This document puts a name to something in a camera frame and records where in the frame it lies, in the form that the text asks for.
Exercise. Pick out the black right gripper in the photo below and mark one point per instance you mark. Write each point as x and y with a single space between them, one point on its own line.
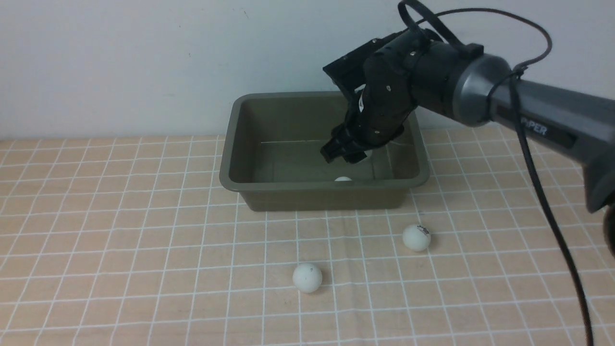
379 112

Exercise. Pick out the white ping-pong ball black print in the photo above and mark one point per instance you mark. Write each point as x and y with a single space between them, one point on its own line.
416 238

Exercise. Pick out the white ping-pong ball small speck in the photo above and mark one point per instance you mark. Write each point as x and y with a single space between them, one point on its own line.
307 277

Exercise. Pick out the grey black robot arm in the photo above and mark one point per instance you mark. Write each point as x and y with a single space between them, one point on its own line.
473 88

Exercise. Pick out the olive green plastic bin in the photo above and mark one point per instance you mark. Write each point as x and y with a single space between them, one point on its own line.
272 157

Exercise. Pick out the beige checkered tablecloth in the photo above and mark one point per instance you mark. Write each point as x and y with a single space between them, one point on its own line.
134 242

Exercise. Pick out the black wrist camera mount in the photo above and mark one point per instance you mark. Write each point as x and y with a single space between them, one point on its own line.
347 73

